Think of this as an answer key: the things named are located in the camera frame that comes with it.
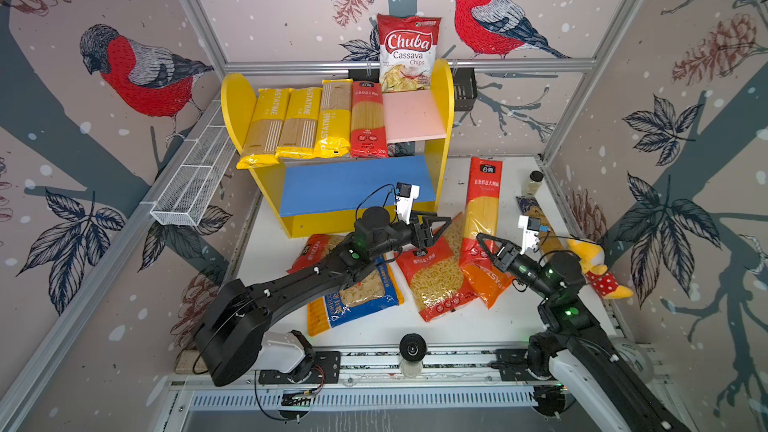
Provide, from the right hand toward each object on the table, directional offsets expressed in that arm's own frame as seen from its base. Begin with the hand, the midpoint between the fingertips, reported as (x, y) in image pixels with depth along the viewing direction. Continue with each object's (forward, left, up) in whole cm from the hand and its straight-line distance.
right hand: (478, 236), depth 72 cm
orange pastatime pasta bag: (-3, -6, -21) cm, 22 cm away
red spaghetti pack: (+6, -1, +3) cm, 7 cm away
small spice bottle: (+32, -27, -15) cm, 45 cm away
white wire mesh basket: (+4, +72, +8) cm, 72 cm away
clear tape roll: (-20, -40, -22) cm, 50 cm away
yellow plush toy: (+3, -37, -18) cm, 41 cm away
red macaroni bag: (-2, +9, -19) cm, 21 cm away
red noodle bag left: (+5, +45, -18) cm, 49 cm away
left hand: (+1, +8, +6) cm, 10 cm away
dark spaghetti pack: (+11, -28, -21) cm, 37 cm away
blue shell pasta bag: (-7, +27, -20) cm, 34 cm away
